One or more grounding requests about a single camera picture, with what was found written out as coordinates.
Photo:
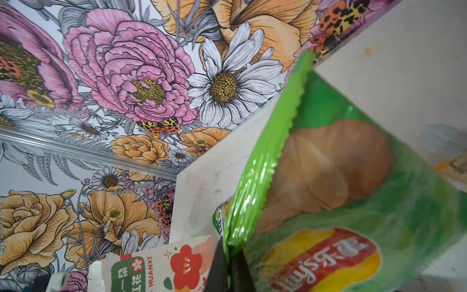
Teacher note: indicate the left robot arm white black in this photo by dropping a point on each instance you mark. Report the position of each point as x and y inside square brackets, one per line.
[55, 282]

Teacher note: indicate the Fox's spring tea candy bag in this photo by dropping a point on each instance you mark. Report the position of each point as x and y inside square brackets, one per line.
[220, 216]

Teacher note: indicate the green Lays chips bag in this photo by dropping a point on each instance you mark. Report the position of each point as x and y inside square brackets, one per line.
[331, 202]

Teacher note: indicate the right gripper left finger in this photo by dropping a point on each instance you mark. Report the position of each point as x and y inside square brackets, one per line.
[217, 278]

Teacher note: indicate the white paper bag red flower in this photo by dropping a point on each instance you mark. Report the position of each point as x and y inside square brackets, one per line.
[182, 266]

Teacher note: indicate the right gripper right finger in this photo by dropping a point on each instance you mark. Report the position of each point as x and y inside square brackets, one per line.
[241, 278]

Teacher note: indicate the left aluminium corner post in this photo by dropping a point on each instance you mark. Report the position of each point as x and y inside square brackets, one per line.
[61, 148]

